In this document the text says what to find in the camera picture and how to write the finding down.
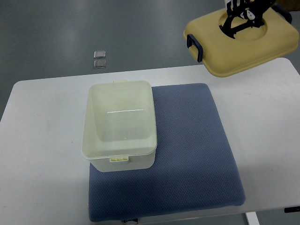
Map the cardboard box corner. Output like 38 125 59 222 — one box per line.
276 0 300 11

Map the white table leg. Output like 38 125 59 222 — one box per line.
245 212 260 225

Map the black table bracket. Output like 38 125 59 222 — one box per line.
284 206 300 213

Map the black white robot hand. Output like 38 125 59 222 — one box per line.
223 0 275 29

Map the white storage box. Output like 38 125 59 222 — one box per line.
82 81 158 172

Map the lower metal floor plate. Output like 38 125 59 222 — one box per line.
93 60 106 69

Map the metal floor plate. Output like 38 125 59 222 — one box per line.
93 60 106 69
93 50 106 59

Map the upper metal floor plate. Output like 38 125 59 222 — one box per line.
93 50 106 59

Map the yellow box lid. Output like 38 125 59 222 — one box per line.
183 8 300 77

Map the blue cushion mat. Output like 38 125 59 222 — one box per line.
89 83 246 222

